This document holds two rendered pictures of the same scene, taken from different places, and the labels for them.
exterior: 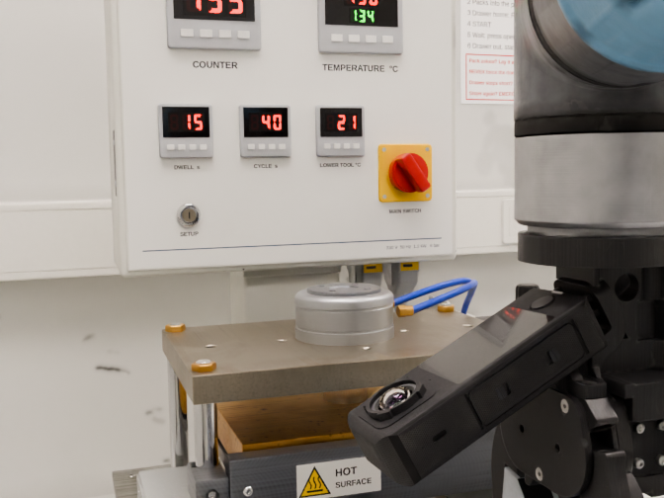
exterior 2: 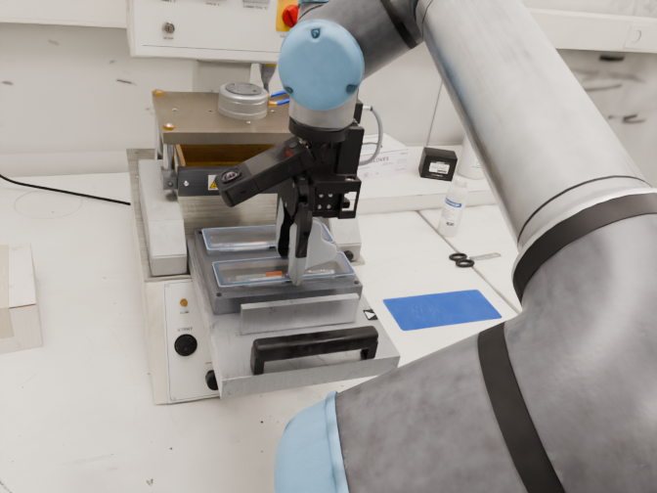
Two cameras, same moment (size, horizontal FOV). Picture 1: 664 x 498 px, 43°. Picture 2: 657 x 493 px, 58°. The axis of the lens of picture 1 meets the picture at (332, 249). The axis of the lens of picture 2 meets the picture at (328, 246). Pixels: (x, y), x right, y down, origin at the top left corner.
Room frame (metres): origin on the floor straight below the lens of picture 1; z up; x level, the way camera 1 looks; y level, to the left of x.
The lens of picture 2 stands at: (-0.29, -0.08, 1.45)
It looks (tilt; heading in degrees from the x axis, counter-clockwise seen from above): 31 degrees down; 354
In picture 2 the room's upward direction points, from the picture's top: 9 degrees clockwise
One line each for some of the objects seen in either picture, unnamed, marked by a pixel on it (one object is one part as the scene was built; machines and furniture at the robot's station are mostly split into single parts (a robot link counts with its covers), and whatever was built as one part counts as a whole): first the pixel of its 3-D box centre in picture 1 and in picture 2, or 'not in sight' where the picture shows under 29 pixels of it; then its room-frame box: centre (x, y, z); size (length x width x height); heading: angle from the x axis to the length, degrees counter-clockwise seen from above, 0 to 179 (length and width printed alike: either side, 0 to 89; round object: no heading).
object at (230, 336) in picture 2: not in sight; (283, 291); (0.37, -0.10, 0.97); 0.30 x 0.22 x 0.08; 18
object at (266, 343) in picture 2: not in sight; (316, 348); (0.24, -0.14, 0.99); 0.15 x 0.02 x 0.04; 108
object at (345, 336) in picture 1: (355, 357); (248, 118); (0.70, -0.02, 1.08); 0.31 x 0.24 x 0.13; 108
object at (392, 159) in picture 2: not in sight; (362, 157); (1.19, -0.29, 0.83); 0.23 x 0.12 x 0.07; 122
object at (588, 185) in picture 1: (594, 187); (321, 103); (0.38, -0.12, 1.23); 0.08 x 0.08 x 0.05
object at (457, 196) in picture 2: not in sight; (454, 206); (0.98, -0.50, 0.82); 0.05 x 0.05 x 0.14
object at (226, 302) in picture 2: not in sight; (275, 264); (0.41, -0.09, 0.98); 0.20 x 0.17 x 0.03; 108
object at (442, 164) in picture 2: not in sight; (437, 163); (1.21, -0.50, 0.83); 0.09 x 0.06 x 0.07; 87
